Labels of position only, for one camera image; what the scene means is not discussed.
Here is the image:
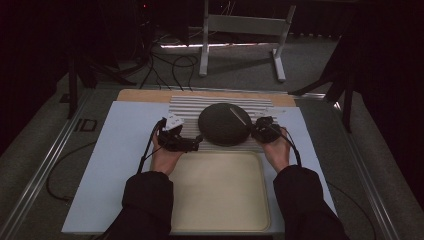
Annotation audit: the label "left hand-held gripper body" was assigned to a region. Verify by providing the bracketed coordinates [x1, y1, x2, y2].
[156, 112, 202, 153]

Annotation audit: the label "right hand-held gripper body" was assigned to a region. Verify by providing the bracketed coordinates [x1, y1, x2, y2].
[250, 106, 288, 145]

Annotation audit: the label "dark round plate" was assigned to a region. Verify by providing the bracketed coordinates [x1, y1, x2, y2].
[197, 102, 253, 147]

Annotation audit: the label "silver fork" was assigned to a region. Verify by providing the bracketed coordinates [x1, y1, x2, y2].
[228, 106, 249, 127]

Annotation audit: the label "person's right hand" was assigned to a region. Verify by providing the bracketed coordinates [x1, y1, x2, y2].
[261, 127, 293, 174]

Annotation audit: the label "person's left hand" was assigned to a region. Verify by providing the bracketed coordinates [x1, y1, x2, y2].
[151, 134, 187, 177]

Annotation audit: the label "striped placemat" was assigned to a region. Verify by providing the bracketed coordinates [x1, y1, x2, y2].
[165, 95, 280, 154]

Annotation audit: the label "beige tray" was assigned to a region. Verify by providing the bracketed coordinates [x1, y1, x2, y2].
[149, 150, 272, 234]

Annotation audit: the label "light blue table sheet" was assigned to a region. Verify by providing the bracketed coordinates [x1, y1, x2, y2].
[60, 100, 338, 235]

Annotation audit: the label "black tripod stand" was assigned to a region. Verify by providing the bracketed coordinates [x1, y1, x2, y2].
[65, 54, 138, 120]
[287, 31, 360, 134]

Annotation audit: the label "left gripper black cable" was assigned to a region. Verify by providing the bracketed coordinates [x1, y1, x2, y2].
[45, 118, 167, 204]

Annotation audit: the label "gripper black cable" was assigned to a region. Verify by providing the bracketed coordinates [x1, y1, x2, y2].
[279, 125, 378, 240]
[45, 118, 167, 204]

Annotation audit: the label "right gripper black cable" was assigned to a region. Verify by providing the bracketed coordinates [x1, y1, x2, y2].
[279, 125, 378, 240]

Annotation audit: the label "black floor cables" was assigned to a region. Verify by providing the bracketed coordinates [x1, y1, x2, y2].
[138, 49, 200, 92]

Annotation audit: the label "black floor bracket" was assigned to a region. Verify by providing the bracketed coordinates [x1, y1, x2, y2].
[73, 118, 99, 133]

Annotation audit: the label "white metal stand frame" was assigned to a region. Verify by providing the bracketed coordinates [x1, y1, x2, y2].
[198, 0, 297, 84]

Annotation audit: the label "aluminium rail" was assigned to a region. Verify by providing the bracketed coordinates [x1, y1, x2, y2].
[332, 100, 403, 240]
[0, 89, 95, 240]

